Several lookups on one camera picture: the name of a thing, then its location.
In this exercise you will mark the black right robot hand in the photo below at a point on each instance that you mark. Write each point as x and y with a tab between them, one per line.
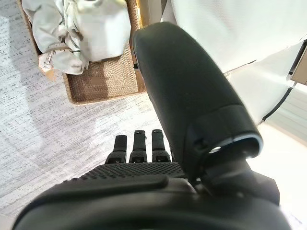
187	95

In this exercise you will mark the bed with grey cover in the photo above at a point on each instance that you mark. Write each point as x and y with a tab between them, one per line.
239	36

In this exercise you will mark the woven brown basket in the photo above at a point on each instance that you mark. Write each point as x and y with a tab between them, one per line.
108	79

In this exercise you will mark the black floor track strip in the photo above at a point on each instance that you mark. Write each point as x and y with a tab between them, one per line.
264	118

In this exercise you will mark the white curtain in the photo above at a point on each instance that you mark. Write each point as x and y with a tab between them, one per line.
295	110

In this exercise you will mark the brown nightstand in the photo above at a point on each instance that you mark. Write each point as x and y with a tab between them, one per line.
299	69

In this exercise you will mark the grey streaked rug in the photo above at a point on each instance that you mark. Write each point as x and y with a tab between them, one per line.
48	131

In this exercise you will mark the pale grey crumpled garment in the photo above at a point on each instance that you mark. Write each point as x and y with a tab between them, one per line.
52	31

